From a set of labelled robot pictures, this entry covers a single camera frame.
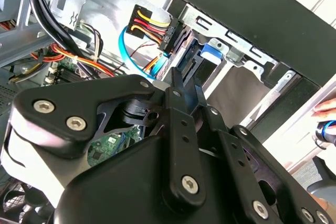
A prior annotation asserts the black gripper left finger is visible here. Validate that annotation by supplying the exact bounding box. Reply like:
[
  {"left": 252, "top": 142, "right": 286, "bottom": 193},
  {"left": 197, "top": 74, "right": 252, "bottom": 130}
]
[{"left": 0, "top": 68, "right": 208, "bottom": 214}]

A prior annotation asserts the person's hand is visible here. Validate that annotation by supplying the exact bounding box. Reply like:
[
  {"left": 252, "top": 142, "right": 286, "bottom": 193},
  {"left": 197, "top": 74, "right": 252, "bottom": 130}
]
[{"left": 313, "top": 99, "right": 336, "bottom": 117}]

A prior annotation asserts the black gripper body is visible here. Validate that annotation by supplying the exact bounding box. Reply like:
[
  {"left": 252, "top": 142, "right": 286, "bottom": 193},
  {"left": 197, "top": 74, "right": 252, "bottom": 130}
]
[{"left": 53, "top": 132, "right": 248, "bottom": 224}]

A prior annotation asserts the hard disk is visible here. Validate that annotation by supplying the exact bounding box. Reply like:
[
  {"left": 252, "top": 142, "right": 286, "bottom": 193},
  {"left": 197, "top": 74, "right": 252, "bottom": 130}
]
[{"left": 162, "top": 29, "right": 224, "bottom": 84}]

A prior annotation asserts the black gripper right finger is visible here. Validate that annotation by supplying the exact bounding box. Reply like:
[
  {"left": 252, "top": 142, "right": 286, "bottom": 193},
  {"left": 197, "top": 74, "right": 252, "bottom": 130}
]
[{"left": 194, "top": 79, "right": 336, "bottom": 224}]

